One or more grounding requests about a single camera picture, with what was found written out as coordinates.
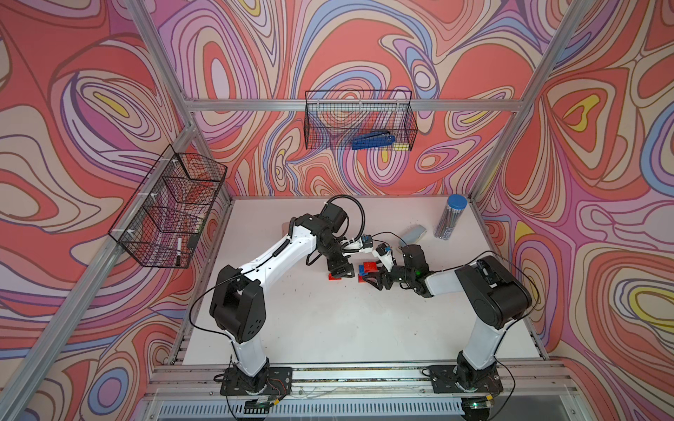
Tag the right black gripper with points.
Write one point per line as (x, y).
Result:
(379, 277)

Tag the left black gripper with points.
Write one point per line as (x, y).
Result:
(341, 267)

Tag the red lego brick front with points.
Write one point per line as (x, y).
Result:
(370, 267)

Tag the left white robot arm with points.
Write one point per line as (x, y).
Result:
(238, 302)

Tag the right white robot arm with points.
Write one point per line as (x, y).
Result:
(498, 299)

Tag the grey small case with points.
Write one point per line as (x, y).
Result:
(413, 234)

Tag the blue capped clear cylinder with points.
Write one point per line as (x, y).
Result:
(454, 207)

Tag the blue object in basket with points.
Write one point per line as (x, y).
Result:
(377, 139)

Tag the black marker in basket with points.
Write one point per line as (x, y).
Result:
(179, 252)

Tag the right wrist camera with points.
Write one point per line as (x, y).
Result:
(383, 253)

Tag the black wire basket back wall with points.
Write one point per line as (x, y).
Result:
(333, 117)

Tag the black wire basket wall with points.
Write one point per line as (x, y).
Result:
(174, 199)
(333, 117)

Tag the black wire basket left wall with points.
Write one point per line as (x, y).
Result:
(174, 199)

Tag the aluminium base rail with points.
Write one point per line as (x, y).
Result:
(409, 390)

